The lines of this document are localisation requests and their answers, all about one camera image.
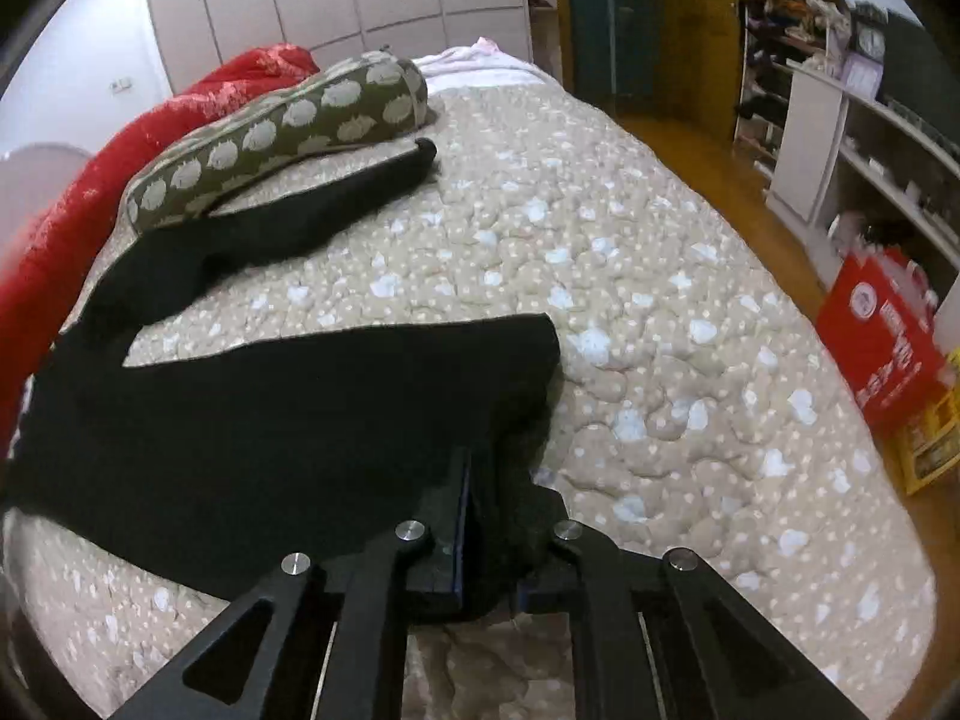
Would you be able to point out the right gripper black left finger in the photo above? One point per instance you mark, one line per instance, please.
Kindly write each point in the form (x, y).
(436, 588)

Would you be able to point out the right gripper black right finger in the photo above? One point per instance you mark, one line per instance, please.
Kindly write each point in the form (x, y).
(549, 580)

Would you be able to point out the black pants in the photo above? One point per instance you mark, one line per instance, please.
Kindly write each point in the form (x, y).
(207, 471)

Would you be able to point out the beige dotted quilt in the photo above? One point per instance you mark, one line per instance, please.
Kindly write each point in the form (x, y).
(698, 406)

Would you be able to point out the red cardboard box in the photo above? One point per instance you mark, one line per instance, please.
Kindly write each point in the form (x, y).
(878, 324)

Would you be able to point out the olive patterned pillow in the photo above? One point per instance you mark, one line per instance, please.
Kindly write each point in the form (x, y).
(358, 102)

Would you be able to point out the white shelf unit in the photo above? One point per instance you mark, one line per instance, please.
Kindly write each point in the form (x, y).
(850, 170)

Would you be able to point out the white bed sheet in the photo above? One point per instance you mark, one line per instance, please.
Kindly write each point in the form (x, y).
(481, 65)

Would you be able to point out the red blanket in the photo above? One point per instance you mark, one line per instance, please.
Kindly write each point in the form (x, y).
(44, 268)

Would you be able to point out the round pink headboard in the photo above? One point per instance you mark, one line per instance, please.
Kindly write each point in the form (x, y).
(33, 177)

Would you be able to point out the dark green curtain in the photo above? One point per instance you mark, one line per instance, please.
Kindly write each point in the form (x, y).
(615, 50)

